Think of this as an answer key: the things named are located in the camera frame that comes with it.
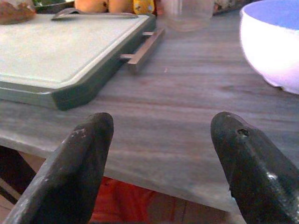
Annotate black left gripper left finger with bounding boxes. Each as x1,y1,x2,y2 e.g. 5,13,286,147
1,112,114,224

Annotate grey tray with metal handles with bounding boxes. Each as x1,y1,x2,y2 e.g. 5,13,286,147
0,7,165,111

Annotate clear drinking glass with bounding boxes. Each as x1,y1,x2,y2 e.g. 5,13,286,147
161,0,214,33

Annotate red chair seat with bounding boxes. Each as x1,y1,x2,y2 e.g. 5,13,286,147
90,176,228,224

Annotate yellow patterned packet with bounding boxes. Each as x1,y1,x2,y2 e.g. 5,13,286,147
133,0,156,15

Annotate orange fruit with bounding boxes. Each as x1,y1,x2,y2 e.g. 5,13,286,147
108,0,135,14
74,0,109,13

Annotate brown bread loaf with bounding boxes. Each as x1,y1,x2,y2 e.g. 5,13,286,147
0,0,37,25

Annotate white bowl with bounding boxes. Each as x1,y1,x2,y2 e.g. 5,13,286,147
239,0,299,95

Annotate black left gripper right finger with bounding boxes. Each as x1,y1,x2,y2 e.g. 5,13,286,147
210,111,299,224

